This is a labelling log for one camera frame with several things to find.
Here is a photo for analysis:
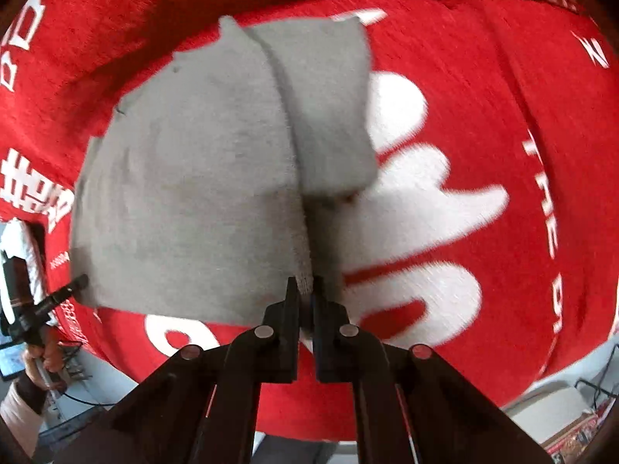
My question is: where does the red printed blanket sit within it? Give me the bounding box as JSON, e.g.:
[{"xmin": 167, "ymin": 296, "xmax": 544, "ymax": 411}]
[{"xmin": 0, "ymin": 0, "xmax": 619, "ymax": 445}]

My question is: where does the white quilted cloth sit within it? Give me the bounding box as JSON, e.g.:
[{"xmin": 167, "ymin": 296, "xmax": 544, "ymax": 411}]
[{"xmin": 0, "ymin": 220, "xmax": 48, "ymax": 298}]

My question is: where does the grey knit sweater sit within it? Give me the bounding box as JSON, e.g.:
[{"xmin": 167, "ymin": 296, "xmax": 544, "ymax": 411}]
[{"xmin": 70, "ymin": 14, "xmax": 380, "ymax": 326}]

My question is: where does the stack of colourful books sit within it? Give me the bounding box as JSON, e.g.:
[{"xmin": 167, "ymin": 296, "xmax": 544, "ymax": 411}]
[{"xmin": 542, "ymin": 394, "xmax": 617, "ymax": 464}]

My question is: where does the black cable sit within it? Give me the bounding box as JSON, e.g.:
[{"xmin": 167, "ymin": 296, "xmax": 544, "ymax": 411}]
[{"xmin": 48, "ymin": 384, "xmax": 109, "ymax": 409}]

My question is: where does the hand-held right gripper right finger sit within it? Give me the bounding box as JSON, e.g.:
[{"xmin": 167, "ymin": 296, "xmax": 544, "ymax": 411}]
[{"xmin": 312, "ymin": 275, "xmax": 554, "ymax": 464}]

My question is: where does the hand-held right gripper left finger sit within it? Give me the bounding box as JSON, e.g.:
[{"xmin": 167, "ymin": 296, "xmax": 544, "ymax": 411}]
[{"xmin": 53, "ymin": 276, "xmax": 301, "ymax": 464}]

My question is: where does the person's left hand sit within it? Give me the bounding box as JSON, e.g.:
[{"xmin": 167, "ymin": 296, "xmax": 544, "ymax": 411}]
[{"xmin": 22, "ymin": 329, "xmax": 67, "ymax": 393}]

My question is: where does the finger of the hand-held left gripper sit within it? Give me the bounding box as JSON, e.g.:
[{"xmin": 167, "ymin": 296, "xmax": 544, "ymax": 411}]
[{"xmin": 36, "ymin": 275, "xmax": 91, "ymax": 318}]

